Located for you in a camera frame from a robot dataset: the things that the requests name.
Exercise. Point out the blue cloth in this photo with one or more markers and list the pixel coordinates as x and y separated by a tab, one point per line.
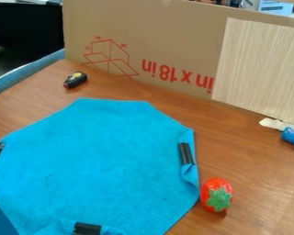
96	159

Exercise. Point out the cardboard box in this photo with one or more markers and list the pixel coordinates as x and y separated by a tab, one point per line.
153	42

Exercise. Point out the black and yellow toy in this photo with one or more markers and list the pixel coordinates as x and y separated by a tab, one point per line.
74	79

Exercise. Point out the red toy strawberry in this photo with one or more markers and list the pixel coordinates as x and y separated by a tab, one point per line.
216	195

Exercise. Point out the light wooden board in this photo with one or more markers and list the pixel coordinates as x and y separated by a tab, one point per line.
262	69

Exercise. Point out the white paper piece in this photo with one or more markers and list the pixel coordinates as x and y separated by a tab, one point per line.
273	123

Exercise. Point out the blue toy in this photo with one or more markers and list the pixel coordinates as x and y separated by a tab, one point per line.
293	137

